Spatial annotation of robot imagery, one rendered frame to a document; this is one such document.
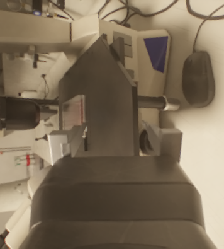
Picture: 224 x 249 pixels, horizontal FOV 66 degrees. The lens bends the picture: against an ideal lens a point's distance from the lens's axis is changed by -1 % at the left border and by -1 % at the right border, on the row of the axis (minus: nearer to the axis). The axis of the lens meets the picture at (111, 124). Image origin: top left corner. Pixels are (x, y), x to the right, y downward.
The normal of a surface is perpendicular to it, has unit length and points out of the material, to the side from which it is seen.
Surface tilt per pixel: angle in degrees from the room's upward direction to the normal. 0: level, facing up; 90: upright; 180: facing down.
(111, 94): 0
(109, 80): 0
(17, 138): 90
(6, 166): 90
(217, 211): 0
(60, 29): 90
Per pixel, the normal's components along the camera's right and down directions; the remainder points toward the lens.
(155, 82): 0.36, 0.18
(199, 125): -0.86, 0.01
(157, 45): -0.19, -0.01
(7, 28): 0.51, -0.05
